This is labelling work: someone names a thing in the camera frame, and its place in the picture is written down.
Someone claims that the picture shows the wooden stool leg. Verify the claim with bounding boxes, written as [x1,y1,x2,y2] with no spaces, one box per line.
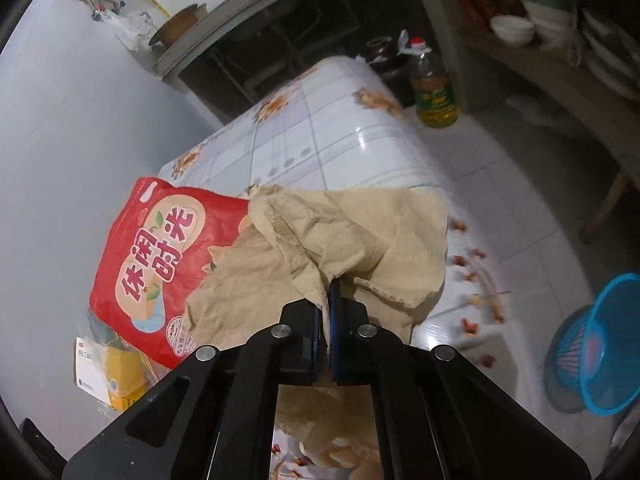
[580,170,632,244]

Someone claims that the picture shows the yellow packet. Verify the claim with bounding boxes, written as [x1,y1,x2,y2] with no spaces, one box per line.
[75,309,171,413]

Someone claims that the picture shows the blue plastic basket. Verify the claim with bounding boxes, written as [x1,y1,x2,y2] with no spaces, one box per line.
[544,273,640,417]

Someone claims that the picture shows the red snack bag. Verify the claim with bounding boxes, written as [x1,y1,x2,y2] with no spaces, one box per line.
[90,176,252,368]

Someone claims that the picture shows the concrete counter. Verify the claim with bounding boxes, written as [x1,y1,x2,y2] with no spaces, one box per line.
[152,0,431,92]

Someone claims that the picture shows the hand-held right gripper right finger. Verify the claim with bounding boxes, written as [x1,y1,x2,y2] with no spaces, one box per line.
[326,279,589,480]

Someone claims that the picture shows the clear plastic bag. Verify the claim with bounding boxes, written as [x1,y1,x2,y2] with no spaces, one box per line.
[102,10,154,51]

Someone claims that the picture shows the red packets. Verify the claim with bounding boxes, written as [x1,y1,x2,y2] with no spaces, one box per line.
[444,0,502,32]

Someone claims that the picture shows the cooking oil bottle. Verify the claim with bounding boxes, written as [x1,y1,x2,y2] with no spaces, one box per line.
[409,37,459,130]

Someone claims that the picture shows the white bowl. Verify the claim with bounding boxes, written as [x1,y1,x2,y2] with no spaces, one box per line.
[490,15,536,47]

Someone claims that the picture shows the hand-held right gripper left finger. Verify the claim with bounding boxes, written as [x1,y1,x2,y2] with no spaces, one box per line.
[61,300,329,480]

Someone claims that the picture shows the beige paper towel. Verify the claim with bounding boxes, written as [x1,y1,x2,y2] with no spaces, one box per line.
[185,185,450,476]

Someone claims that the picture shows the lower shelf board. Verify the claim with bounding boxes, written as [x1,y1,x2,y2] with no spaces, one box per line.
[450,30,640,186]

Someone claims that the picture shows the floral tablecloth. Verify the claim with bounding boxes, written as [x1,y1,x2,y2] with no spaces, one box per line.
[157,56,556,480]

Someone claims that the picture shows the dark glass jar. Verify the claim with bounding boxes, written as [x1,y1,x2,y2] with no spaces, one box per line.
[364,36,412,106]

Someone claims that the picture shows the stack of white bowls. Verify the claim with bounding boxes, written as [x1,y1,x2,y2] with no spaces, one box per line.
[520,0,576,43]

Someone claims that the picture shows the stack of white plates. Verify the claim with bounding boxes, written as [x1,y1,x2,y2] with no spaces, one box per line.
[580,4,640,102]

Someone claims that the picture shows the brown metal basin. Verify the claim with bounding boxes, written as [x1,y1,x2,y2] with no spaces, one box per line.
[149,4,208,47]

